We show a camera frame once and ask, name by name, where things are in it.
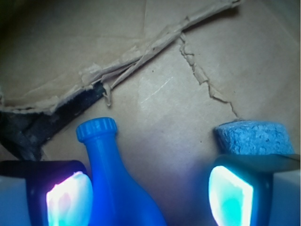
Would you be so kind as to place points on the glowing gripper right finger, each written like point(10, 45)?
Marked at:
point(256, 190)

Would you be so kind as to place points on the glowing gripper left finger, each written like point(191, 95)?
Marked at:
point(45, 193)

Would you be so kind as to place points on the light blue sponge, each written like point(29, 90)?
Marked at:
point(253, 138)

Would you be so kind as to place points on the black tape inner left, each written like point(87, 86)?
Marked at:
point(23, 135)

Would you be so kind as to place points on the blue plastic bottle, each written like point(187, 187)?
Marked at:
point(118, 199)

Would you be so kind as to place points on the brown paper bag tray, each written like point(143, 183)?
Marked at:
point(170, 79)

